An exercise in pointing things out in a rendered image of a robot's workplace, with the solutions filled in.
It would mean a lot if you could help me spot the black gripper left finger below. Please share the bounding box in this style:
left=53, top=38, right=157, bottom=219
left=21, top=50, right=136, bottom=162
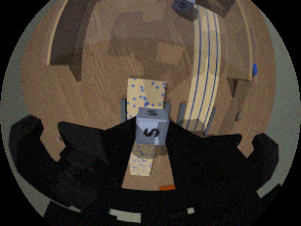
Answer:
left=57, top=116, right=136, bottom=188

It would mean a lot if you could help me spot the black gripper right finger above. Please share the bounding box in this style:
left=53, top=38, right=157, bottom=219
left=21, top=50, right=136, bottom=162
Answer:
left=165, top=120, right=242, bottom=189

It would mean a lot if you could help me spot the beige strip with blue speckles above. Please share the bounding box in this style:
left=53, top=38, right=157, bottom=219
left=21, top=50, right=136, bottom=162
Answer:
left=127, top=77, right=166, bottom=176

